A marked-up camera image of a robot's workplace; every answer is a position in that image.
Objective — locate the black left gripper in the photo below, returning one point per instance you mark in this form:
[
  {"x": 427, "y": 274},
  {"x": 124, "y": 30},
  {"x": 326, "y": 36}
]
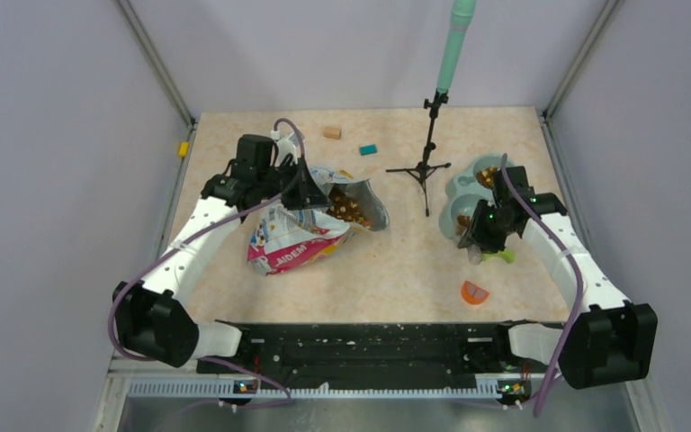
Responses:
[{"x": 307, "y": 194}]

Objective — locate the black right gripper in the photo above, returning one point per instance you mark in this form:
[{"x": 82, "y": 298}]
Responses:
[{"x": 488, "y": 244}]

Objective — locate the clear plastic scoop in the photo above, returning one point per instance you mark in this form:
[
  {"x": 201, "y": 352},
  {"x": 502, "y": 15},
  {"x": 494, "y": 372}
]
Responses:
[{"x": 474, "y": 253}]

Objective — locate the pink pet food bag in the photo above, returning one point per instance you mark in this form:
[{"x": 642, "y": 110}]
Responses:
[{"x": 284, "y": 239}]

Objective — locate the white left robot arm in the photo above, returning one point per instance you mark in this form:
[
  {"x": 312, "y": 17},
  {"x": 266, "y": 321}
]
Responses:
[{"x": 149, "y": 320}]

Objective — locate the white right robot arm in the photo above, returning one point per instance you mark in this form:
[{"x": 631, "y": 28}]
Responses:
[{"x": 607, "y": 338}]

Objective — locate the teal double pet bowl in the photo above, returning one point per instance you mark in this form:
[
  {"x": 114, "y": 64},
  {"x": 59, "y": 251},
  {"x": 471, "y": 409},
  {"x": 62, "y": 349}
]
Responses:
[{"x": 463, "y": 192}]

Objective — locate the green curved toy piece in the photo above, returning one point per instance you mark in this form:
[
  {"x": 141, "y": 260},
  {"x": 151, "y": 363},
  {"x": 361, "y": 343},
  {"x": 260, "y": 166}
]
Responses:
[{"x": 508, "y": 256}]

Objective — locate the orange semicircle toy block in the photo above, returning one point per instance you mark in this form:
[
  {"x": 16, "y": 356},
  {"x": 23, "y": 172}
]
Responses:
[{"x": 473, "y": 294}]

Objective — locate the light wooden block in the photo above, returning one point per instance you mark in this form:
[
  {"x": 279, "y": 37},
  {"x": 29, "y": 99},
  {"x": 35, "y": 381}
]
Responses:
[{"x": 332, "y": 132}]

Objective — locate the teal rectangular block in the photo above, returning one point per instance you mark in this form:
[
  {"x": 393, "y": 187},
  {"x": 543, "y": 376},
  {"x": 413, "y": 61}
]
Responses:
[{"x": 367, "y": 150}]

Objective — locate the black tripod stand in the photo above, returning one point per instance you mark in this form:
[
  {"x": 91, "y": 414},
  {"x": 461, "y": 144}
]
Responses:
[{"x": 423, "y": 169}]

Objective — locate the yellow clip on frame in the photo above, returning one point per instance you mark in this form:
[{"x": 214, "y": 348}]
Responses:
[{"x": 183, "y": 149}]

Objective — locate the aluminium frame rail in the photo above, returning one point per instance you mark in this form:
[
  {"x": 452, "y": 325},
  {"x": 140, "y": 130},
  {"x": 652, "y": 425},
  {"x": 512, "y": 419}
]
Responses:
[{"x": 230, "y": 382}]

